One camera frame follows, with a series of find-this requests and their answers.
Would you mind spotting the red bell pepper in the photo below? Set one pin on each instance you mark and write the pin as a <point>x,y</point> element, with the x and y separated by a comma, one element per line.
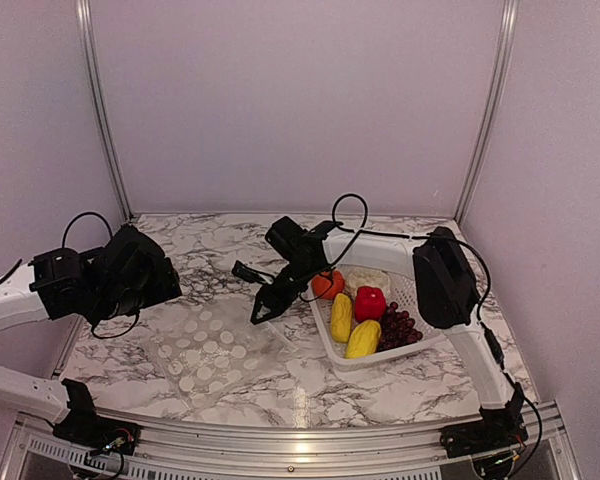
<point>370,304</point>

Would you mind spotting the clear dotted zip bag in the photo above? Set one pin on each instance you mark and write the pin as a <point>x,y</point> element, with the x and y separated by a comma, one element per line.
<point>206,350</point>

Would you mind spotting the yellow corn left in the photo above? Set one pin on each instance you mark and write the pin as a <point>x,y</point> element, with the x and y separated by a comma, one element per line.
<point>341,318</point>

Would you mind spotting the front aluminium rail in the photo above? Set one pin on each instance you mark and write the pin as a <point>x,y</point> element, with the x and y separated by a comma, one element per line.
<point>171,449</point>

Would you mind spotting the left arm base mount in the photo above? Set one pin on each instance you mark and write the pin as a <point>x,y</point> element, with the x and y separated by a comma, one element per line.
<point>84,426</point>

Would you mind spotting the left aluminium frame post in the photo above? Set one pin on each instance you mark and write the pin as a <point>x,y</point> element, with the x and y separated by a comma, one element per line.
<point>88,41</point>

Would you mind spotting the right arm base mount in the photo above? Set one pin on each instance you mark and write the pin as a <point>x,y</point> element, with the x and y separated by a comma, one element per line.
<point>495,430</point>

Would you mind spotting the orange mini pumpkin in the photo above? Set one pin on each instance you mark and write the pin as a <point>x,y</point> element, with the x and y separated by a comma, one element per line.
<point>327,285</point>

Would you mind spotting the right aluminium frame post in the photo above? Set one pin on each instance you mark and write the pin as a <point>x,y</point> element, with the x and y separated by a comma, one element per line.
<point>496,87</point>

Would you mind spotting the white cauliflower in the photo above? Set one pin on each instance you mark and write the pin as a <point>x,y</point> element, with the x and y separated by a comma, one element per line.
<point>356,277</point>

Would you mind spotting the purple grape bunch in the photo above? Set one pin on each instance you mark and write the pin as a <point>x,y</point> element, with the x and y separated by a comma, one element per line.
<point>398,329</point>

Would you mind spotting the yellow corn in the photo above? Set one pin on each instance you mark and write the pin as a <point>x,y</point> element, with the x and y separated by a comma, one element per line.
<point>363,340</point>
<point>341,318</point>

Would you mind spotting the yellow corn right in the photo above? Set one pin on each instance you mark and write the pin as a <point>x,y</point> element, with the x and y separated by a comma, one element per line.
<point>363,340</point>

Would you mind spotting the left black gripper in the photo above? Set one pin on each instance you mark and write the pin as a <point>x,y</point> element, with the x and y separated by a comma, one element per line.
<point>163,285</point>

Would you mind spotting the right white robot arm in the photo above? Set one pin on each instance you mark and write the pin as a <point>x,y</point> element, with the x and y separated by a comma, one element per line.
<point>447,295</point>

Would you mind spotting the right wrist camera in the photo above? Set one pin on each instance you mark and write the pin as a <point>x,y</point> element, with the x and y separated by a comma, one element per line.
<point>251,275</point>

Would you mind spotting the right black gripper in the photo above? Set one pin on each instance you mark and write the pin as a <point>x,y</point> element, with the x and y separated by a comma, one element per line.
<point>273,299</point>

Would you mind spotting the aluminium frame post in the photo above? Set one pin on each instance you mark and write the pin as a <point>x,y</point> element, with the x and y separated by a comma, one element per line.
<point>496,87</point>
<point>88,41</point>

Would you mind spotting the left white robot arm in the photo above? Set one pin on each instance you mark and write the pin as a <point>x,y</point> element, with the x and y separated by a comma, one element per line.
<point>47,288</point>

